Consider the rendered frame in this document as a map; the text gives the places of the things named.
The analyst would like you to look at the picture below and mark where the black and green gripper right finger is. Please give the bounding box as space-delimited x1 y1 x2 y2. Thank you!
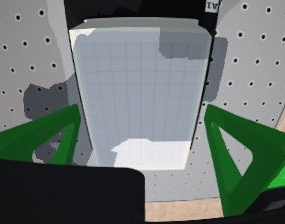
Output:
204 104 285 217

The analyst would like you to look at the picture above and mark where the grey flat base plate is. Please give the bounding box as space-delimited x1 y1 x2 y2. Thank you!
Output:
0 0 285 203

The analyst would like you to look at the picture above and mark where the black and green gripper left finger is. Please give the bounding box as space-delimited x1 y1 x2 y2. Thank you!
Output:
0 104 81 165

